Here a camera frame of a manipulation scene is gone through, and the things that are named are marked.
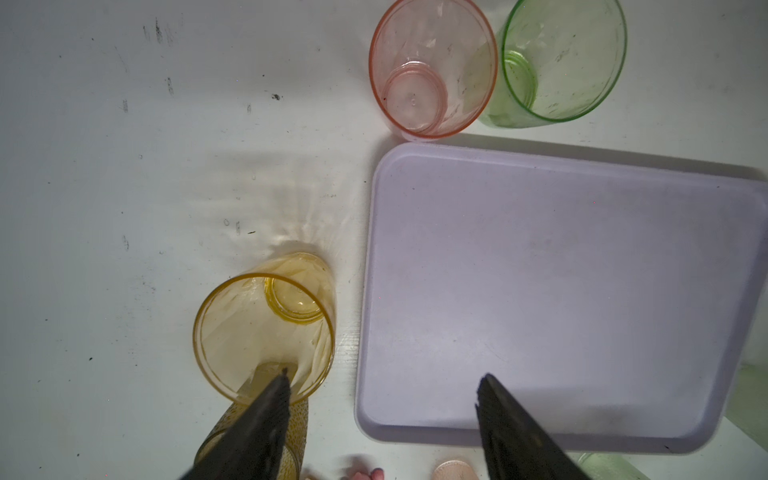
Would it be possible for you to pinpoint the lilac plastic tray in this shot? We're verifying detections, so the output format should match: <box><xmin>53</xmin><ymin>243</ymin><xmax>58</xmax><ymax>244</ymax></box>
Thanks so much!
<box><xmin>355</xmin><ymin>143</ymin><xmax>767</xmax><ymax>454</ymax></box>

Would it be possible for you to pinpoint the brown textured glass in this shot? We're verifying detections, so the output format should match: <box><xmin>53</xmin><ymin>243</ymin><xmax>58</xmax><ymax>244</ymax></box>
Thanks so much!
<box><xmin>194</xmin><ymin>399</ymin><xmax>309</xmax><ymax>480</ymax></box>

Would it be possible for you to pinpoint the pink clear glass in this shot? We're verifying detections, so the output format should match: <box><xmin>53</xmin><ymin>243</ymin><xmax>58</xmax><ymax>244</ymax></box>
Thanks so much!
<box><xmin>368</xmin><ymin>0</ymin><xmax>499</xmax><ymax>141</ymax></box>

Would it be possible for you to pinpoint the pale green frosted glass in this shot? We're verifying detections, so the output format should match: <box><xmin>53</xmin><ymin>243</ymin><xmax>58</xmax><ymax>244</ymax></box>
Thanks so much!
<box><xmin>725</xmin><ymin>364</ymin><xmax>768</xmax><ymax>450</ymax></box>

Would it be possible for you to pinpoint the green clear glass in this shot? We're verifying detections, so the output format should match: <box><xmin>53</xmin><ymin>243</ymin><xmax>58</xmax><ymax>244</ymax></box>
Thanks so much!
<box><xmin>481</xmin><ymin>0</ymin><xmax>628</xmax><ymax>128</ymax></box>

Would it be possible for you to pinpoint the yellow clear glass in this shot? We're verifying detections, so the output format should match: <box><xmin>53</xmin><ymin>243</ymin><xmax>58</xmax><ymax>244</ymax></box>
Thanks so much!
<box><xmin>193</xmin><ymin>252</ymin><xmax>336</xmax><ymax>405</ymax></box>

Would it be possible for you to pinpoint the pink textured glass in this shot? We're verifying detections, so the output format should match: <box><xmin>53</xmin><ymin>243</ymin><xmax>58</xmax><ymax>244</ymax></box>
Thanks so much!
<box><xmin>431</xmin><ymin>460</ymin><xmax>479</xmax><ymax>480</ymax></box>

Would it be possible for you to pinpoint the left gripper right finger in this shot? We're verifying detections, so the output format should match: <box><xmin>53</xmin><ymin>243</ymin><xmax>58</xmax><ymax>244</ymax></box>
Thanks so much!
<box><xmin>476</xmin><ymin>374</ymin><xmax>588</xmax><ymax>480</ymax></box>

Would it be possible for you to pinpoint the light green textured glass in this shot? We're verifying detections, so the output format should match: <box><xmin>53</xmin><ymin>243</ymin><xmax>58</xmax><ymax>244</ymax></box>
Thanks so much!
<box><xmin>570</xmin><ymin>452</ymin><xmax>649</xmax><ymax>480</ymax></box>

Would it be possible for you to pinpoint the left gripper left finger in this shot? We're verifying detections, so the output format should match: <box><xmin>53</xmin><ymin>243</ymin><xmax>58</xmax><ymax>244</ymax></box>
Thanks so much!
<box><xmin>183</xmin><ymin>371</ymin><xmax>291</xmax><ymax>480</ymax></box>

